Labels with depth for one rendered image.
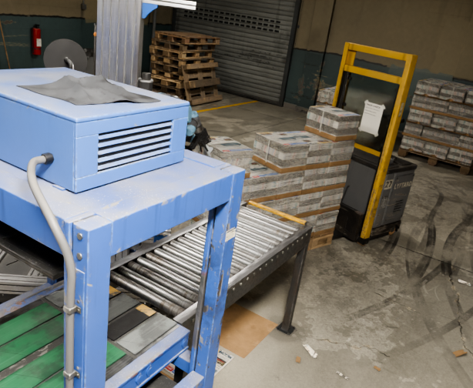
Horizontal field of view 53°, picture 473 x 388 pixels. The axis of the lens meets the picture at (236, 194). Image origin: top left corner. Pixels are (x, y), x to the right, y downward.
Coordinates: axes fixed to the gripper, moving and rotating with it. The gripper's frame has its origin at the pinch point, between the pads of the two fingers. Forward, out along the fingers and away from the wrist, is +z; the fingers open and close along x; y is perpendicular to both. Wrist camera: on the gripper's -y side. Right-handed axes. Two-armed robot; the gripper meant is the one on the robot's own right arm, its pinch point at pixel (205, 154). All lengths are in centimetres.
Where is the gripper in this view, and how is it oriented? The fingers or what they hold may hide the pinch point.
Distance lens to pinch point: 355.9
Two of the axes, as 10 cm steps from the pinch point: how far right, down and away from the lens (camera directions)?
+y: 7.5, -5.6, 3.4
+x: -6.0, -3.7, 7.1
